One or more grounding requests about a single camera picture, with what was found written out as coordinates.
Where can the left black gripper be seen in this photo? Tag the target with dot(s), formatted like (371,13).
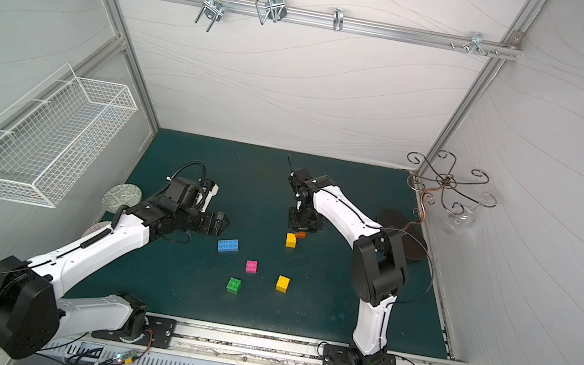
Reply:
(209,223)

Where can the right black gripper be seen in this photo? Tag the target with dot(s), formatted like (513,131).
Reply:
(303,220)

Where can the blue long lego brick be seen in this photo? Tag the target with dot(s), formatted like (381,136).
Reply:
(228,246)

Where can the yellow lego brick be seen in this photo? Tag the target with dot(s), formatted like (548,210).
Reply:
(291,240)
(282,284)

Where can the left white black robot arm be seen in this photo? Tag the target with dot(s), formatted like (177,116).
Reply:
(34,307)

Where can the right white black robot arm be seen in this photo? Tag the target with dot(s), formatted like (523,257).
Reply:
(378,268)

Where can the pink lego brick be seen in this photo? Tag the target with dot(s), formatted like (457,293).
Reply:
(251,267)

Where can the green lego brick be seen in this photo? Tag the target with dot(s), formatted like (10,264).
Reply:
(233,286)

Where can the grey green round plate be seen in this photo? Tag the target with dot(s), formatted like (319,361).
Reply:
(126,195)

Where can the dark oval stand base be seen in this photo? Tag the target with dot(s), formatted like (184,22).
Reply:
(414,245)

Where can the pink round plate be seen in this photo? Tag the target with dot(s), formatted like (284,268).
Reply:
(97,227)

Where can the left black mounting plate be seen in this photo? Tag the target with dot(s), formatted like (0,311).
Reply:
(160,332)

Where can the metal scroll cup stand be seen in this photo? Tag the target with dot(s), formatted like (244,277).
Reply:
(431,186)

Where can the clear glass cup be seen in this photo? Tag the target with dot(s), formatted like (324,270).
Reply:
(456,225)

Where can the metal hook clamp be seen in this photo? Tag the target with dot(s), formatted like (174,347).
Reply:
(338,20)

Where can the metal u-bolt clamp middle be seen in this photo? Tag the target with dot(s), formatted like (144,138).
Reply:
(273,10)

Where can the metal u-bolt clamp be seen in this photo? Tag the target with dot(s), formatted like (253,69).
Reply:
(273,10)
(211,12)

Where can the metal u-bolt clamp left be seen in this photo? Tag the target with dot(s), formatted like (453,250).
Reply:
(211,12)

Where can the horizontal aluminium top bar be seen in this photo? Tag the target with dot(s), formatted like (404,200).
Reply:
(360,27)

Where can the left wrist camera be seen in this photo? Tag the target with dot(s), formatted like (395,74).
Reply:
(208,191)

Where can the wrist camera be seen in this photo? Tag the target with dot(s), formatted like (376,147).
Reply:
(300,182)
(208,191)

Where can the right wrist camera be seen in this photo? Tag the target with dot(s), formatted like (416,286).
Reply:
(300,182)

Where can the white wire basket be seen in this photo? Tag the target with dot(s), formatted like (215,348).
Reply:
(50,136)

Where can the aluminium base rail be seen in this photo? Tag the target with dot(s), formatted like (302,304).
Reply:
(243,346)

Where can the metal bracket clamp right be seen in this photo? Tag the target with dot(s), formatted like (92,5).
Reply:
(475,46)

